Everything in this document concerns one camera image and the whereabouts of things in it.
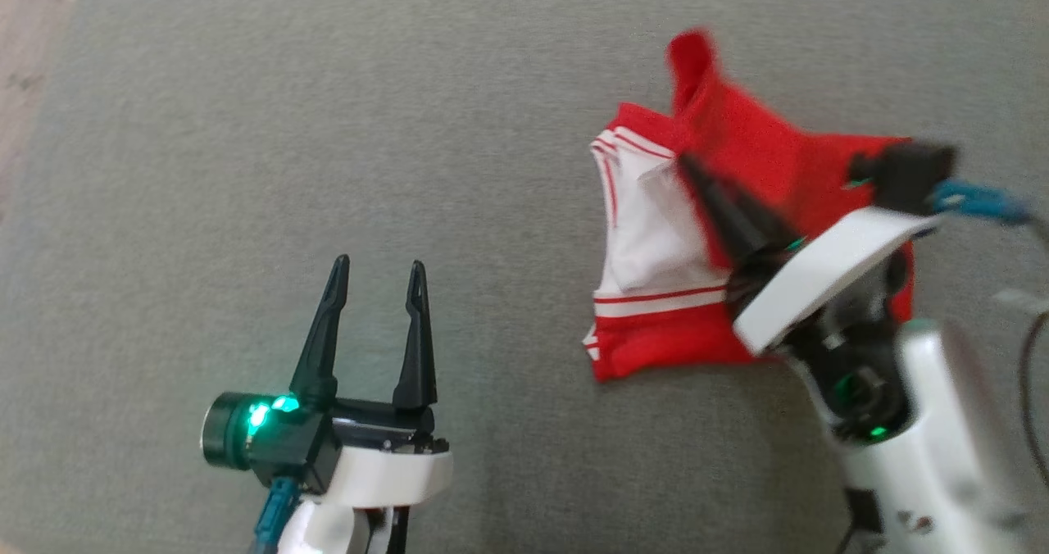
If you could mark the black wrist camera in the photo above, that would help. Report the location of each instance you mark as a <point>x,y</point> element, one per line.
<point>279,447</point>
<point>910,173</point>

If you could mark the red and white jersey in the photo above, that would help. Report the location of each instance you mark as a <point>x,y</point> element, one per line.
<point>737,152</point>

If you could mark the grey fabric sofa seat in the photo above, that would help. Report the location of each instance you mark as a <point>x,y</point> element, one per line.
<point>328,169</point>

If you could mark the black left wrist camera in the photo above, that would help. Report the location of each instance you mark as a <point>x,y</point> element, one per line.
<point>279,447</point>

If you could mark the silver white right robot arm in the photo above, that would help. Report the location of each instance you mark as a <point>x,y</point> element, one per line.
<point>942,456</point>

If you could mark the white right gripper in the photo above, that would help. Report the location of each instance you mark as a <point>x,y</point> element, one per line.
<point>819,283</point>

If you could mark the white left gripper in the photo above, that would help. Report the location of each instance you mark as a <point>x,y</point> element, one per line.
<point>385,472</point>

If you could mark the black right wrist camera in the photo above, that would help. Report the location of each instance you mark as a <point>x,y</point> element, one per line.
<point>910,173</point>

